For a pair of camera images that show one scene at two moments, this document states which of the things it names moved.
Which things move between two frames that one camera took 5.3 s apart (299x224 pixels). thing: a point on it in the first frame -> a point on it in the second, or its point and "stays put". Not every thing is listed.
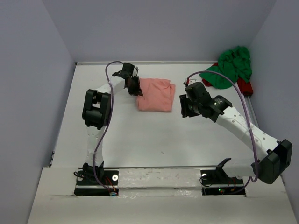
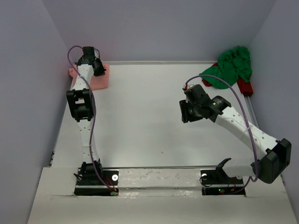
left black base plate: [87, 184] stays put
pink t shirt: [158, 95] -> [97, 82]
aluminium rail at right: [251, 110] stays put
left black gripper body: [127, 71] -> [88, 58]
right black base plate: [217, 182] stays put
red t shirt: [245, 87] stays put
